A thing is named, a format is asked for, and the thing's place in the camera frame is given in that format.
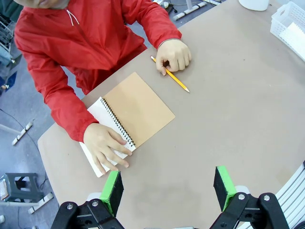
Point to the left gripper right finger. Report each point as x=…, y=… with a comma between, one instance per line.
x=224, y=188

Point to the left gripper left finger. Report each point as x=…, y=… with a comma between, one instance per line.
x=112, y=190

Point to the brown spiral notebook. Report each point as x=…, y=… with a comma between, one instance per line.
x=140, y=112

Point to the yellow pencil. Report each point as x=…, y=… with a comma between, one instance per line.
x=179, y=84

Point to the white paper sheet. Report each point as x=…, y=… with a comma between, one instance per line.
x=295, y=35

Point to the person's left forearm red sleeve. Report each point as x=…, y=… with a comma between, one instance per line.
x=155, y=26

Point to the person's right forearm red sleeve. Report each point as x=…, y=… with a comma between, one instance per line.
x=64, y=107

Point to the person's right hand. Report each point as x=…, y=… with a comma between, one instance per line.
x=100, y=140

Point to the person's left hand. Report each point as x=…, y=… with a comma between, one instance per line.
x=174, y=55

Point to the white slatted panel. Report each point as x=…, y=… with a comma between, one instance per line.
x=293, y=190

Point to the gray plastic stool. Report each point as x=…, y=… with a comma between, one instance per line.
x=9, y=177

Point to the blue floor mat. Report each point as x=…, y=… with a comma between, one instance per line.
x=10, y=82

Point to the red jacket torso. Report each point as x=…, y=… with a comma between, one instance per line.
x=95, y=35

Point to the white plastic basket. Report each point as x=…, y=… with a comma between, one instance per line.
x=277, y=26

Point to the white cylinder appliance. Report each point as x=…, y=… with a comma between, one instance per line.
x=252, y=4

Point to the person's head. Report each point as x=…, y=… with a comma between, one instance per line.
x=47, y=3

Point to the white table frame foot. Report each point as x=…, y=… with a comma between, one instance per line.
x=40, y=202
x=22, y=133

